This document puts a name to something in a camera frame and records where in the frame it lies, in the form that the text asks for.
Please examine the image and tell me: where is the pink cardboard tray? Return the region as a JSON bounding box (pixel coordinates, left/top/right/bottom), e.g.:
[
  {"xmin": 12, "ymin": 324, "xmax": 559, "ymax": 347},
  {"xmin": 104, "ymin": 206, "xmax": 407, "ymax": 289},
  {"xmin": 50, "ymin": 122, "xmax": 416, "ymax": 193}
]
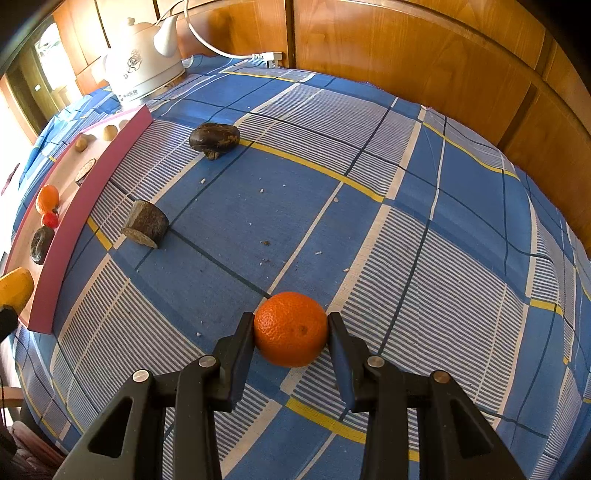
[{"xmin": 0, "ymin": 105, "xmax": 153, "ymax": 334}]

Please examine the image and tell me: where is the white ceramic electric kettle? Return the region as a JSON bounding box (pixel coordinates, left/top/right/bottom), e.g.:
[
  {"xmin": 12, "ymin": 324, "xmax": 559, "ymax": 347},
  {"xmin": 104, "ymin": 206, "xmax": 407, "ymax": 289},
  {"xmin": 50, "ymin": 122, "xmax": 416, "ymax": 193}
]
[{"xmin": 100, "ymin": 14, "xmax": 186, "ymax": 103}]

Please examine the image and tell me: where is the orange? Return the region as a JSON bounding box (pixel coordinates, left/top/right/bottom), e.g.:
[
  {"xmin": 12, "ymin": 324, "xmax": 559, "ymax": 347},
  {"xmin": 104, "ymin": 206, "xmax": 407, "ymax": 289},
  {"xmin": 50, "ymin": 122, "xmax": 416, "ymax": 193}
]
[{"xmin": 253, "ymin": 292, "xmax": 329, "ymax": 368}]

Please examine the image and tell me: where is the dark cut root slice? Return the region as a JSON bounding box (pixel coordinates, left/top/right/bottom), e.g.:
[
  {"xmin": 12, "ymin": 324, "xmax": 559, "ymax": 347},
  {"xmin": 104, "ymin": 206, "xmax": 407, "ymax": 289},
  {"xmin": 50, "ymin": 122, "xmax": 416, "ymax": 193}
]
[{"xmin": 74, "ymin": 158, "xmax": 98, "ymax": 186}]

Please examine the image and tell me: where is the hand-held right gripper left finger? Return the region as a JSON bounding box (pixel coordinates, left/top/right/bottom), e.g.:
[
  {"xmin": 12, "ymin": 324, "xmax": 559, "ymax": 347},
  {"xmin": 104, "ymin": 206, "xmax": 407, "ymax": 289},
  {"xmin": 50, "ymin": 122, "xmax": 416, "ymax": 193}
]
[{"xmin": 53, "ymin": 312, "xmax": 256, "ymax": 480}]

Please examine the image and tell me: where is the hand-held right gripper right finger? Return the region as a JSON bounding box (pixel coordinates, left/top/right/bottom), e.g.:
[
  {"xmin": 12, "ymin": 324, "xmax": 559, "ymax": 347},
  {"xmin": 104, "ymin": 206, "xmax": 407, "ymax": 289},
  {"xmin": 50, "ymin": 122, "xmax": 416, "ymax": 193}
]
[{"xmin": 327, "ymin": 312, "xmax": 527, "ymax": 480}]

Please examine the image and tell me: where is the white power cable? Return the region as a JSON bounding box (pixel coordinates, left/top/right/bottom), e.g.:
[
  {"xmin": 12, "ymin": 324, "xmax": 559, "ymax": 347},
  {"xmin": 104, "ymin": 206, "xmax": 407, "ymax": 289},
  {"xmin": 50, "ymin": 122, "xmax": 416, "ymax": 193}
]
[{"xmin": 157, "ymin": 0, "xmax": 259, "ymax": 60}]

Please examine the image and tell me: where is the blue plaid blanket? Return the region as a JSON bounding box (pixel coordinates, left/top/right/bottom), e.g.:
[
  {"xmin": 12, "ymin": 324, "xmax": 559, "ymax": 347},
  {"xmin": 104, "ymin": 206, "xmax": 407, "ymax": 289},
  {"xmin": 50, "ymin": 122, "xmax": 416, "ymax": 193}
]
[{"xmin": 14, "ymin": 55, "xmax": 591, "ymax": 480}]

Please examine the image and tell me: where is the dark round passion fruit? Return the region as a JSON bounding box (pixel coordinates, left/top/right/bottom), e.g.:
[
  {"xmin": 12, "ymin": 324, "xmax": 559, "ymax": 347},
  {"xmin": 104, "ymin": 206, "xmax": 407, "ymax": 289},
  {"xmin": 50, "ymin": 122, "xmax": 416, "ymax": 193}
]
[{"xmin": 30, "ymin": 226, "xmax": 56, "ymax": 265}]

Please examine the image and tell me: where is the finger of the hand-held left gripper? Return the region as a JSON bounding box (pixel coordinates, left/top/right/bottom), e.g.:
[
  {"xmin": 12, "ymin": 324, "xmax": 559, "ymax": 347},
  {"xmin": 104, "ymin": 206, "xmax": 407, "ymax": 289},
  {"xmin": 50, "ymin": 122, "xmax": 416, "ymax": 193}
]
[{"xmin": 0, "ymin": 305, "xmax": 19, "ymax": 343}]

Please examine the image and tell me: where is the yellow mango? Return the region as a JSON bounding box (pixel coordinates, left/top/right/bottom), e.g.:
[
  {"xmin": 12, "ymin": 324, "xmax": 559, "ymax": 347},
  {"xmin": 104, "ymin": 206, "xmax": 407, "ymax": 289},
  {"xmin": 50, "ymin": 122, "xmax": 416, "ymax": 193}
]
[{"xmin": 0, "ymin": 268, "xmax": 35, "ymax": 309}]

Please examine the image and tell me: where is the dark cut root piece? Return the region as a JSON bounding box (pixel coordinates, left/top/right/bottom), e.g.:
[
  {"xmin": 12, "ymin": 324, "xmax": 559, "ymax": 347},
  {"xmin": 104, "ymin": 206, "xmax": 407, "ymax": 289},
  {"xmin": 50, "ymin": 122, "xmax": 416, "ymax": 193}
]
[{"xmin": 121, "ymin": 199, "xmax": 171, "ymax": 250}]

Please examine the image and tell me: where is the small orange tangerine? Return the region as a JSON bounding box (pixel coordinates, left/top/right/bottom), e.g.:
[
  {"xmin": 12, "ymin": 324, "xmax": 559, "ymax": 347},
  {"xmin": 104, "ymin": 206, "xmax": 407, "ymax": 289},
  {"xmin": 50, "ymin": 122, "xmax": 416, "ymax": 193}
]
[{"xmin": 36, "ymin": 185, "xmax": 61, "ymax": 215}]

